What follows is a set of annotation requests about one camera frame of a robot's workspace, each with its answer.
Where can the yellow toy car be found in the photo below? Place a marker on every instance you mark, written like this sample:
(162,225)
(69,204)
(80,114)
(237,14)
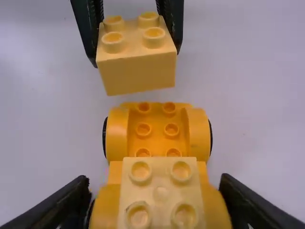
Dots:
(114,133)

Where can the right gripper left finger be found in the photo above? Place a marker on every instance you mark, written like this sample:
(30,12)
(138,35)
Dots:
(47,210)

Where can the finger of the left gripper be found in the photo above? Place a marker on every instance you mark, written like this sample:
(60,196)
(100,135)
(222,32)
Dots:
(88,28)
(172,19)

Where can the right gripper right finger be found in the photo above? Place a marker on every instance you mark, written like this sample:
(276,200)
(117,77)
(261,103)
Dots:
(257,210)

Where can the yellow toy brick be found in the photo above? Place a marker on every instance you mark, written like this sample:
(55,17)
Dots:
(138,71)

